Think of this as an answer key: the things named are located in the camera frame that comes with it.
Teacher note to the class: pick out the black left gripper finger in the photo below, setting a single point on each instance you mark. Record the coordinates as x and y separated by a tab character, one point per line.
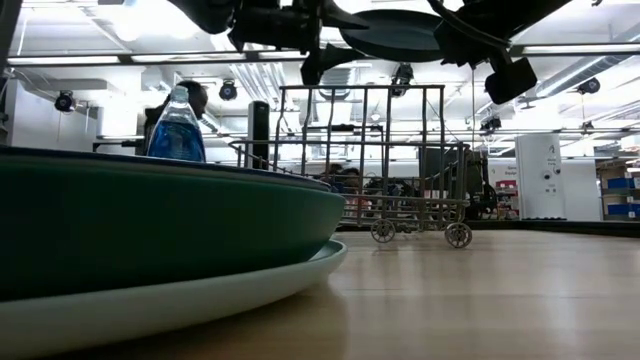
312	67
337	17

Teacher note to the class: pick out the black plate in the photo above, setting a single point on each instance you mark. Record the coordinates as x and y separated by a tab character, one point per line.
395	37

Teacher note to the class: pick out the dark green deep plate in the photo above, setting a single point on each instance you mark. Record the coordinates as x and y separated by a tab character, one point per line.
150	230

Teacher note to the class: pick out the pale mint plate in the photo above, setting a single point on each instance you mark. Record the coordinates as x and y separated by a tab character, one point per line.
150	315

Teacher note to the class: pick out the black tall column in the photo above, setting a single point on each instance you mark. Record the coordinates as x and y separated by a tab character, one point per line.
259	130

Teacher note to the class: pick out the person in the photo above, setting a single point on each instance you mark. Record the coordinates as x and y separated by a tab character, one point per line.
200	100

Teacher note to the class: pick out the ceiling light bar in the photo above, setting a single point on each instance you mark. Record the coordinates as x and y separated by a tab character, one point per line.
150	58

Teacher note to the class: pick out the black equipment cart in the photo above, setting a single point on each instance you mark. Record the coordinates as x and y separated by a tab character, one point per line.
480	185

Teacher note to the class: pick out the white kiosk cabinet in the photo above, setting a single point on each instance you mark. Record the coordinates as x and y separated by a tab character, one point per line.
540	170

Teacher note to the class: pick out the blue dish soap bottle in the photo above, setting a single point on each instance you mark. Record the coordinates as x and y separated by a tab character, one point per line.
175	140

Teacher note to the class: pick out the blue storage bin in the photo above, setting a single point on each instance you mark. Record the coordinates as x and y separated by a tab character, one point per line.
622	210
622	183

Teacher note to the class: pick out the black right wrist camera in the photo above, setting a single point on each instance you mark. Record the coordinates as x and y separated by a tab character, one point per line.
510	80

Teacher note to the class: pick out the black ceiling camera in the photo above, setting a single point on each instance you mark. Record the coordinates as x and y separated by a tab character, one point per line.
65	102
491	124
590	86
228	91
402	75

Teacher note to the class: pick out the black aluminium table frame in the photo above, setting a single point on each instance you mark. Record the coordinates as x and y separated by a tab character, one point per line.
550	227

